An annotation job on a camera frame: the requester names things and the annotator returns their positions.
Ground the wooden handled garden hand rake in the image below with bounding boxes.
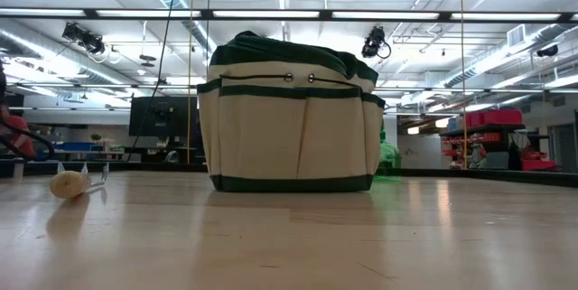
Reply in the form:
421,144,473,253
49,161,111,200

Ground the thin black cable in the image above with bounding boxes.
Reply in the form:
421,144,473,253
205,0,213,84

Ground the green clear spray bottle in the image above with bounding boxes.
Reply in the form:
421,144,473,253
377,129,402,177

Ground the white ceiling air vent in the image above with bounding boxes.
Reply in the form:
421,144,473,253
506,24,527,48

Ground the black power cable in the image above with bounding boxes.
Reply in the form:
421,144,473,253
126,0,186,163

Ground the black ceiling device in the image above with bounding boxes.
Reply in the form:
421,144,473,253
536,44,559,59

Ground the blue storage bin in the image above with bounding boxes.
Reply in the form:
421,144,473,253
53,142,96,152

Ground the black shelf with red bins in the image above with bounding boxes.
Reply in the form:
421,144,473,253
440,108,559,173

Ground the black frame crossbar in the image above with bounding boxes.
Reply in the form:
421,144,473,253
0,7,578,23

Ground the black computer monitor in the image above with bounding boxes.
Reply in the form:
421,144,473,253
128,96,199,138

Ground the person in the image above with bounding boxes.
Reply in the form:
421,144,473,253
0,102,37,160

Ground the black looped cable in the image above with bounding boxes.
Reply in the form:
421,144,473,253
0,120,56,161

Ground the silver ventilation duct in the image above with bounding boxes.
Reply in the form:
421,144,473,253
0,27,126,86
443,22,578,89

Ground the cream and green gardening bag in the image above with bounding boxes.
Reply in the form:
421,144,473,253
197,30,387,193

